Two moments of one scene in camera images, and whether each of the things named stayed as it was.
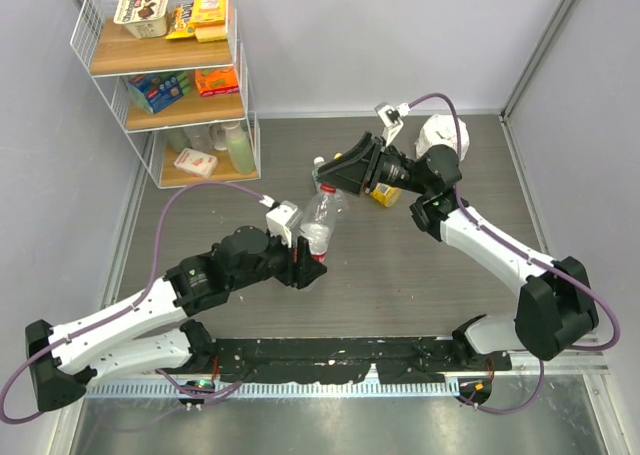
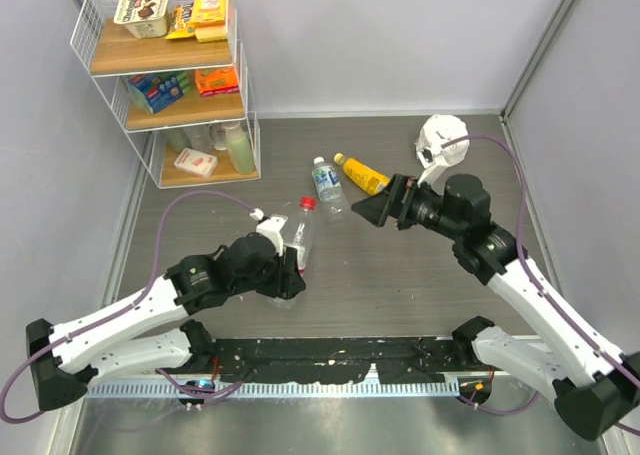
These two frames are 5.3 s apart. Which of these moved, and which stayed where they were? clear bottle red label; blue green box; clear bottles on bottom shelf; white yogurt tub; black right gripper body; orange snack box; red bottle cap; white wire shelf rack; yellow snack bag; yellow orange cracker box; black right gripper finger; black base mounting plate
Moved: clear bottle red label; black right gripper body; black right gripper finger; red bottle cap
Stayed: blue green box; yellow snack bag; black base mounting plate; white yogurt tub; clear bottles on bottom shelf; white wire shelf rack; yellow orange cracker box; orange snack box
